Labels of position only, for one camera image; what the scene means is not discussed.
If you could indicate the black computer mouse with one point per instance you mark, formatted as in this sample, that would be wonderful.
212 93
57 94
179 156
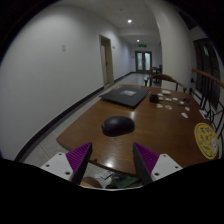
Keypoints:
118 126

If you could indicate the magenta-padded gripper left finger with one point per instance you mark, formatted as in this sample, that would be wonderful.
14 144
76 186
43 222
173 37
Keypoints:
60 165

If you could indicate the dark framed window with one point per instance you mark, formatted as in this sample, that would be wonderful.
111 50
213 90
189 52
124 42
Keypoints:
206 65

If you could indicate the round yellow mouse pad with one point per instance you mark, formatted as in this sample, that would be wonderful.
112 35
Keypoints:
206 140

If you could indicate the beige single door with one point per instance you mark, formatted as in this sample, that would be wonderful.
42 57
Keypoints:
106 61

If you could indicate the glass double door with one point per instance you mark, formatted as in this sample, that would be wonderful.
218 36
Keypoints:
143 61

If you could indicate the round ceiling light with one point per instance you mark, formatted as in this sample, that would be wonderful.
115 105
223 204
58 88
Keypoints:
129 21
138 40

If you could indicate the beige flat pad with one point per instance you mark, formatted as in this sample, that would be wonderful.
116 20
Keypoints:
166 92

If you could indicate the small white card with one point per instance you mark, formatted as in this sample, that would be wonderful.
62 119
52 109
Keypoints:
175 99
168 107
184 115
167 99
187 108
159 106
181 102

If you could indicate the small black box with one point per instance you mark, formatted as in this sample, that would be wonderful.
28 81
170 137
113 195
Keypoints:
154 98

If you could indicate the green exit sign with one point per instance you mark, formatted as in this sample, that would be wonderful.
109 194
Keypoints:
142 45

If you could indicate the black railing with wooden handrail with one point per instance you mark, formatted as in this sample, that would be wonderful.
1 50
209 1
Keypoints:
210 96

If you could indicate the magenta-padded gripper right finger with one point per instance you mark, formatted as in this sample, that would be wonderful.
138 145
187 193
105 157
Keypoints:
164 165

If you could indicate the black closed laptop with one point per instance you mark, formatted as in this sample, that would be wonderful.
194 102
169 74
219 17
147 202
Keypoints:
125 96

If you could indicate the wooden armchair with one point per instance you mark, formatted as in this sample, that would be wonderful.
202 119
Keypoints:
165 78

